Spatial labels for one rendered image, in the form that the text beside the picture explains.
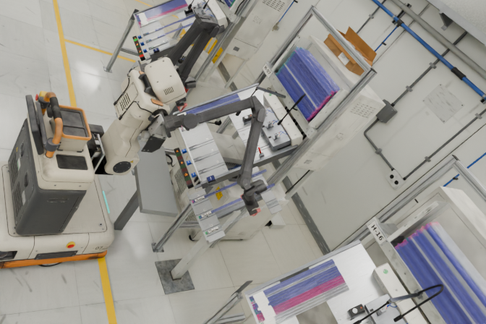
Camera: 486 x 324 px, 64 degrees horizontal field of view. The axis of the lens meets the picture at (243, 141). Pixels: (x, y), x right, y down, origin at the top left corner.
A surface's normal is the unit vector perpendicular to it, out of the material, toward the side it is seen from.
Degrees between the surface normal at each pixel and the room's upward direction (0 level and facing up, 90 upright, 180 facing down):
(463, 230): 90
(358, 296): 44
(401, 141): 90
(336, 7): 90
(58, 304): 0
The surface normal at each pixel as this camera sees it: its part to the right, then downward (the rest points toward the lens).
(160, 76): -0.16, -0.54
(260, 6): 0.37, 0.72
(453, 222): -0.74, -0.15
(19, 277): 0.56, -0.68
